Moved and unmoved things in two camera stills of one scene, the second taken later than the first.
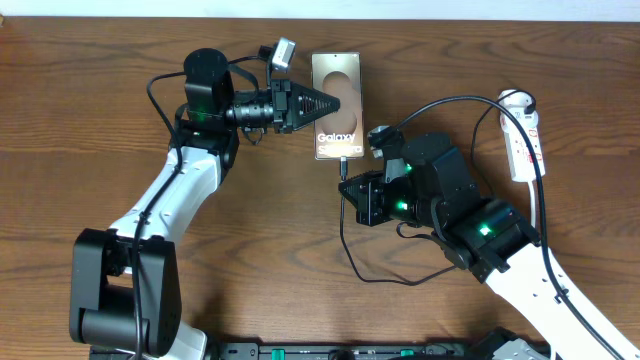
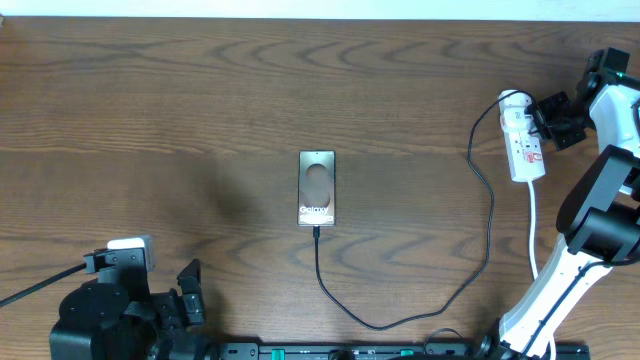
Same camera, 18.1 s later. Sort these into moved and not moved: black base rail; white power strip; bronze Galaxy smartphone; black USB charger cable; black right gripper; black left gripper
Moved: black right gripper; bronze Galaxy smartphone; black left gripper; black USB charger cable
Not moved: black base rail; white power strip
